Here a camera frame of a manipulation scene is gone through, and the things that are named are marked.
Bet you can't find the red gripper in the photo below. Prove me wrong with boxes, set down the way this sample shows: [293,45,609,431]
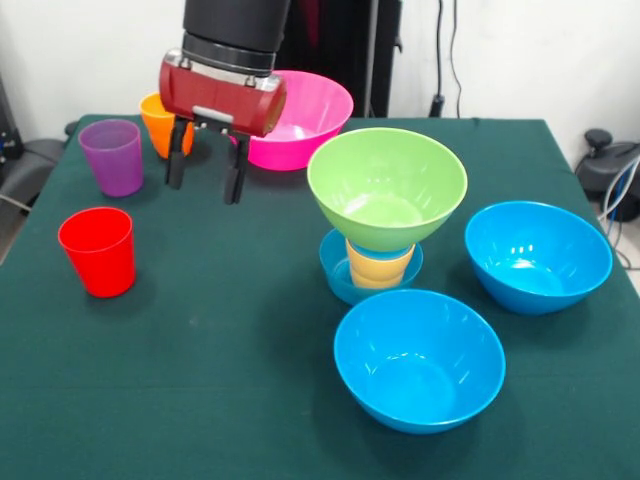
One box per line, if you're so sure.
[158,48,288,205]

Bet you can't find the pink bowl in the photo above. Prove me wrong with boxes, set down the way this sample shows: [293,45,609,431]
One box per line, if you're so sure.
[229,69,355,172]

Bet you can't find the small blue bowl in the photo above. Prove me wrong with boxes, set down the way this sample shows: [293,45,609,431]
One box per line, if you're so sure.
[318,228,424,306]

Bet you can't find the green bowl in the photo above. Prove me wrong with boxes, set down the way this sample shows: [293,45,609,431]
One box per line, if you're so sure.
[306,127,469,253]

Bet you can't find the blue cup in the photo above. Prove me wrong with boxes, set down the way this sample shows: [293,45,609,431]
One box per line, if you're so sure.
[349,245,414,261]

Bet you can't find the yellow cup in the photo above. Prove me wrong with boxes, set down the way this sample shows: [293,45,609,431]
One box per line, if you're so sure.
[345,238,416,290]

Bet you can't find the large blue bowl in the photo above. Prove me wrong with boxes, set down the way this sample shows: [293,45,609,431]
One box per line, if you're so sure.
[333,288,507,435]
[464,200,614,315]

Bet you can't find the orange cup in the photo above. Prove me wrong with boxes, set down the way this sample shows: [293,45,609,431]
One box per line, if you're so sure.
[138,92,196,161]

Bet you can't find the purple cup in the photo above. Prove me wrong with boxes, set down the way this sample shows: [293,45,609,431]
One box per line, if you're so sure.
[78,118,145,198]

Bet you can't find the red cup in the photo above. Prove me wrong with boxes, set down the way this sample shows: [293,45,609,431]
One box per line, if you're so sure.
[57,206,137,299]

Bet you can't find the dark green tablecloth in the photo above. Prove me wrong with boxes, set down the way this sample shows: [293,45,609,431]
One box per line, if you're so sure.
[0,113,640,480]

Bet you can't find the black chair base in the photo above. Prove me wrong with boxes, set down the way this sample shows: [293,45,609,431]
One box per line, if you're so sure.
[574,128,640,224]

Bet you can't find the black wall cable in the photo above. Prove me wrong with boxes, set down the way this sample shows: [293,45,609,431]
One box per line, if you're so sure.
[429,0,481,121]

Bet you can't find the blue and white cables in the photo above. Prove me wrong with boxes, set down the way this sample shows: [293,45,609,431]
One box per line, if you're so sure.
[597,152,640,269]

